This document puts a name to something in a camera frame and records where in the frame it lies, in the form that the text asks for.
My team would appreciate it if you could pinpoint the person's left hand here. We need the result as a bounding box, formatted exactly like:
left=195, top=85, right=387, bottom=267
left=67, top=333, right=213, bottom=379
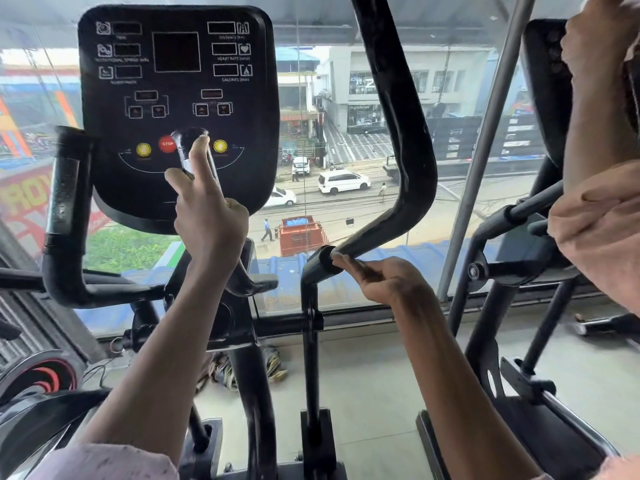
left=165, top=136, right=250, bottom=268

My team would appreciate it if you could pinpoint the person's right hand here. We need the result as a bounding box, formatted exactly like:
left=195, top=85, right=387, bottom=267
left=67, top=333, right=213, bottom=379
left=331, top=252, right=436, bottom=308

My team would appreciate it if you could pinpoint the black and silver hand tool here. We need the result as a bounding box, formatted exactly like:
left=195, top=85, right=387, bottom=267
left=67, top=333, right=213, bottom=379
left=170, top=127, right=221, bottom=195

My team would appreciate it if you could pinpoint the another person's forearm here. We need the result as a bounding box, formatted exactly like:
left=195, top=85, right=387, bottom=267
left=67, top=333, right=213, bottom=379
left=562, top=70, right=632, bottom=195

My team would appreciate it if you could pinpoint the person's left forearm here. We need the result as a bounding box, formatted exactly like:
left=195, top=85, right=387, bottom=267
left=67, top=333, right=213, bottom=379
left=79, top=247, right=250, bottom=468

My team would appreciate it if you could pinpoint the person's right forearm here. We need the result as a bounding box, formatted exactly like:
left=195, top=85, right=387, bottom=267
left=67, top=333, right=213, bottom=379
left=396, top=291, right=547, bottom=480

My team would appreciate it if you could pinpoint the blue corrugated roof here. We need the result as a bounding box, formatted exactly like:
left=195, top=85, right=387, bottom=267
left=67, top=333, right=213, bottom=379
left=252, top=239, right=453, bottom=316

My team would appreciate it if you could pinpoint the orange truck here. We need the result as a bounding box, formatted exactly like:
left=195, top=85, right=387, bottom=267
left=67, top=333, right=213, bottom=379
left=278, top=216, right=330, bottom=257

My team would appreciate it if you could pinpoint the white hatchback car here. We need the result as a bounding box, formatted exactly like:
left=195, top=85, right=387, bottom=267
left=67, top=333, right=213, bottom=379
left=318, top=170, right=372, bottom=196

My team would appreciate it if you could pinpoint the white sedan car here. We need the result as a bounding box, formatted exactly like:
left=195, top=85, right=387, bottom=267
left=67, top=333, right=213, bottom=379
left=262, top=187, right=298, bottom=210

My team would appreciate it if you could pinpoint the grey metal pole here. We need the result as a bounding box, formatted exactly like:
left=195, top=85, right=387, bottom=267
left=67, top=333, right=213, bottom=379
left=437, top=0, right=539, bottom=301

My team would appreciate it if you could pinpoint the building with blue roof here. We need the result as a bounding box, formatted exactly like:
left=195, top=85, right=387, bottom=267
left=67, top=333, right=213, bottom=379
left=275, top=47, right=322, bottom=141

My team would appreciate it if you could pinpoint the white multi-storey building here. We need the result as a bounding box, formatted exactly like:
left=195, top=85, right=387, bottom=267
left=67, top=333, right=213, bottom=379
left=327, top=45, right=493, bottom=136

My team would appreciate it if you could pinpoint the black neighbouring machine console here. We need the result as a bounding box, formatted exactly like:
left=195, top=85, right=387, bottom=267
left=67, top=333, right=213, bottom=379
left=521, top=19, right=572, bottom=169

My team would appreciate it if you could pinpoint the black exercise machine console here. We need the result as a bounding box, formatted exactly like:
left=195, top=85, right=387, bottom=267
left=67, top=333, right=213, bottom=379
left=77, top=5, right=281, bottom=236

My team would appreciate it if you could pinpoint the black exercise bike shroud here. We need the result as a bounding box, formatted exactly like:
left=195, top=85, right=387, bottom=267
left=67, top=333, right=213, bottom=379
left=0, top=389, right=112, bottom=480

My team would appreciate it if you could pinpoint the colourful billboard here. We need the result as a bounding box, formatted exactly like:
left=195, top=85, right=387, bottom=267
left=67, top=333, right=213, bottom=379
left=0, top=62, right=113, bottom=255

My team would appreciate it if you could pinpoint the black neighbouring elliptical machine frame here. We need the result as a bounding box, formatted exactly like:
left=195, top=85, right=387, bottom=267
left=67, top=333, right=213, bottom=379
left=415, top=160, right=640, bottom=480

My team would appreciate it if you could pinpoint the black curved swing handlebar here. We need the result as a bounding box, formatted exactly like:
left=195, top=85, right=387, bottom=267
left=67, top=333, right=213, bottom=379
left=299, top=0, right=439, bottom=431

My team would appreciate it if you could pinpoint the bundle of cables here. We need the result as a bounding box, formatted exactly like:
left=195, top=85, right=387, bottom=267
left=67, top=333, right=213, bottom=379
left=196, top=345, right=290, bottom=394

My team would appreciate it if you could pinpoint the black padded fixed handlebar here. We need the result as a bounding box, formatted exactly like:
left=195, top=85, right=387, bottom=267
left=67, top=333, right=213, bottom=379
left=42, top=126, right=169, bottom=310

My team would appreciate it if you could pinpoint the flywheel with red ring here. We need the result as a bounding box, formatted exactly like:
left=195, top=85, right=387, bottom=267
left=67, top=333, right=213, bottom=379
left=0, top=349, right=84, bottom=411

